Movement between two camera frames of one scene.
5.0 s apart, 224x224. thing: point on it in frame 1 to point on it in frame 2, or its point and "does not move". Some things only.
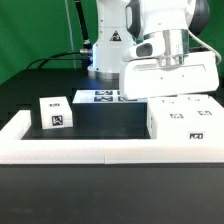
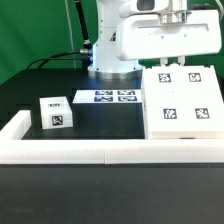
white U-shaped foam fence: x=16 y=150 does not move
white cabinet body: x=184 y=117 does not move
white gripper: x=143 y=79 to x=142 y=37
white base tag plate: x=103 y=96 does not move
